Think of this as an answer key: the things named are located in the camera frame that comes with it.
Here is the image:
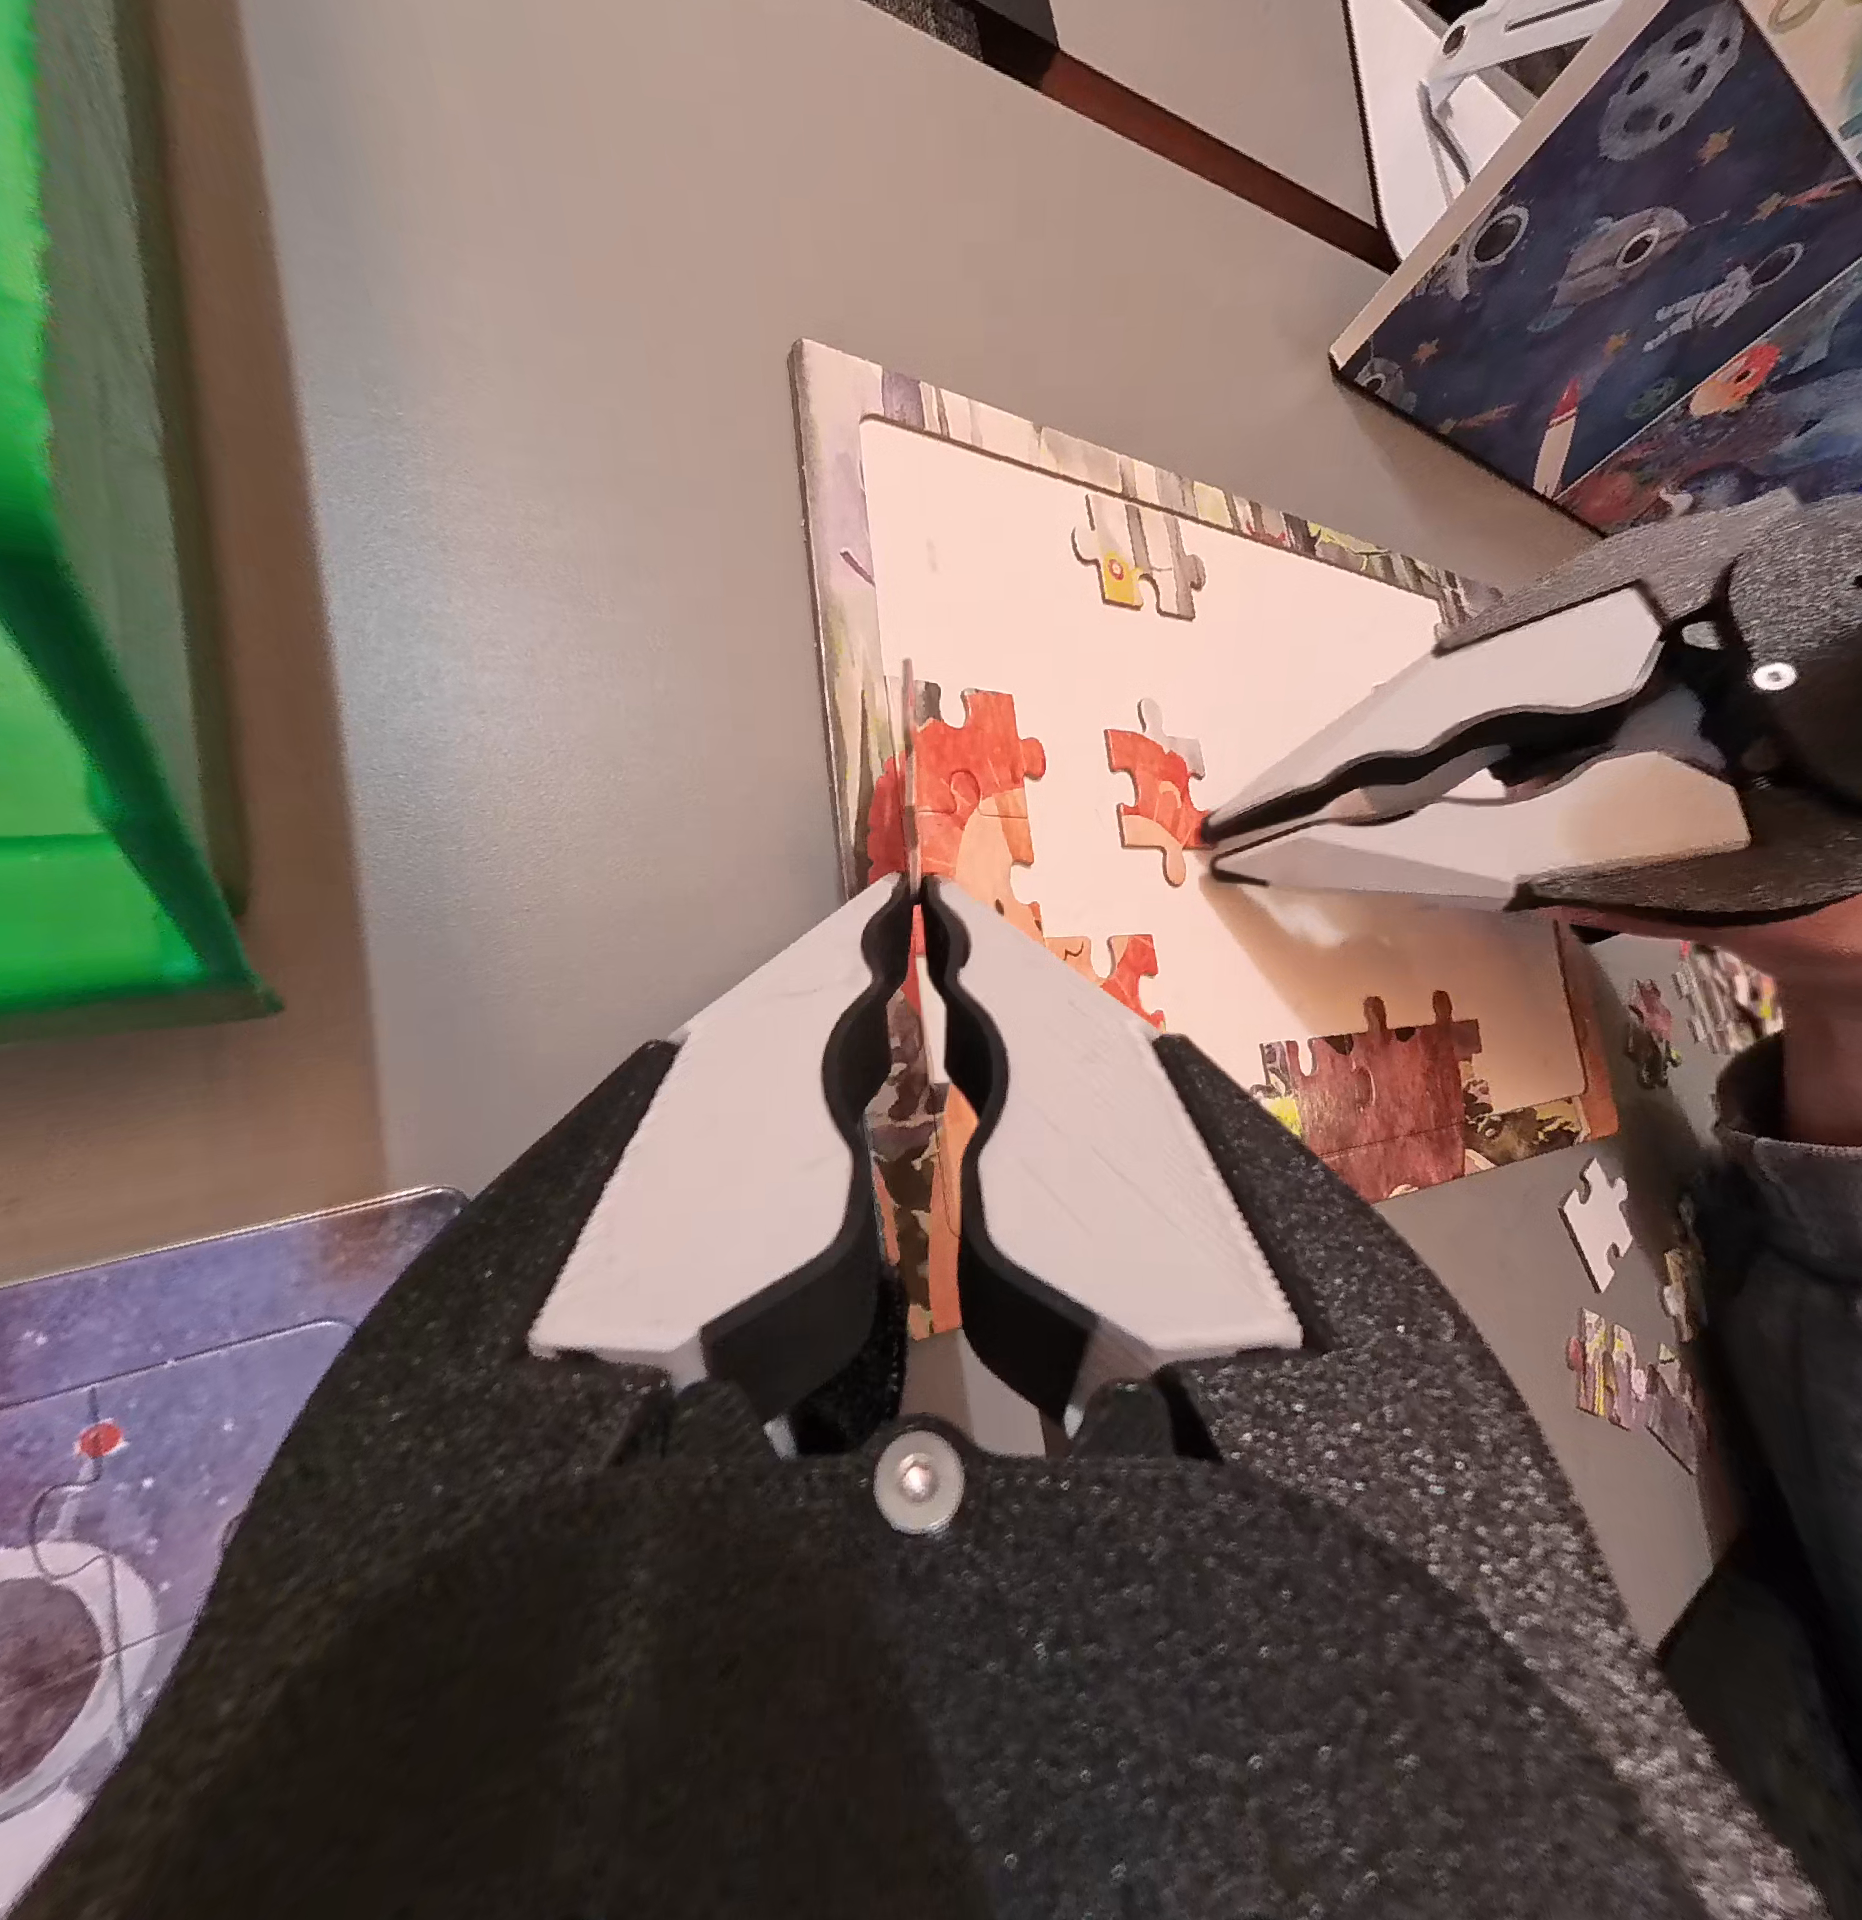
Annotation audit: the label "astronaut jigsaw puzzle board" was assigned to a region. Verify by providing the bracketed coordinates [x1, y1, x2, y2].
[0, 1186, 471, 1906]

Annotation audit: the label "assembled brown trunk puzzle pieces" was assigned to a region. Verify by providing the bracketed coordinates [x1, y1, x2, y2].
[1254, 993, 1505, 1202]

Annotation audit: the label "orange puzzle piece grey knob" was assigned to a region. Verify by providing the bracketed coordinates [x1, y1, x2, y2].
[1104, 697, 1219, 890]

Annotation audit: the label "whiskered orange puzzle piece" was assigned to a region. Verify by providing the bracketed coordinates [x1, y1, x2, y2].
[1044, 929, 1168, 1038]

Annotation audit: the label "orange tan puzzle piece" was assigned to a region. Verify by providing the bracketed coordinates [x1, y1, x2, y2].
[869, 658, 972, 1340]

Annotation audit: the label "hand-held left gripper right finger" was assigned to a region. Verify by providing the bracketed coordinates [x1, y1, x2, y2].
[922, 875, 1300, 1420]

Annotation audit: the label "illustrated puzzle box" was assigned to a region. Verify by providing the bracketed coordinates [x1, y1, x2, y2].
[1329, 0, 1862, 537]

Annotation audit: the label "assembled lion puzzle pieces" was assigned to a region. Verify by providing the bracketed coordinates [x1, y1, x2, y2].
[869, 681, 1053, 932]

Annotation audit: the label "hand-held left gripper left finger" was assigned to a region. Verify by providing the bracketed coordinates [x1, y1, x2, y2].
[529, 875, 921, 1420]

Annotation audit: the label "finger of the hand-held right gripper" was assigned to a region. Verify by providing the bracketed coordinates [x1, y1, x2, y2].
[1214, 751, 1750, 912]
[1207, 589, 1675, 843]

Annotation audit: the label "lion jigsaw puzzle board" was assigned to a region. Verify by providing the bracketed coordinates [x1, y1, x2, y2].
[787, 336, 1623, 1202]

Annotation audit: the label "grey puzzle piece yellow dot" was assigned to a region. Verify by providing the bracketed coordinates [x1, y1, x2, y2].
[1071, 492, 1210, 620]

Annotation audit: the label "grey desk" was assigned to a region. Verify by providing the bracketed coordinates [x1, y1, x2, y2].
[241, 0, 1758, 1653]

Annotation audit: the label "person's right hand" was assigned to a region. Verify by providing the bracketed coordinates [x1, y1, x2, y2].
[1756, 901, 1862, 1053]

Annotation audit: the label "person's right forearm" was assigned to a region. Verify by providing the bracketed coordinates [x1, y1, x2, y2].
[1659, 1036, 1862, 1920]

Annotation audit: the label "green plastic bin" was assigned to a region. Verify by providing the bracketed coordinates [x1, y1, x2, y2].
[0, 0, 286, 1053]

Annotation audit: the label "pile of puzzle pieces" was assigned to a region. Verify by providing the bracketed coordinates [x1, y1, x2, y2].
[1560, 943, 1791, 1481]

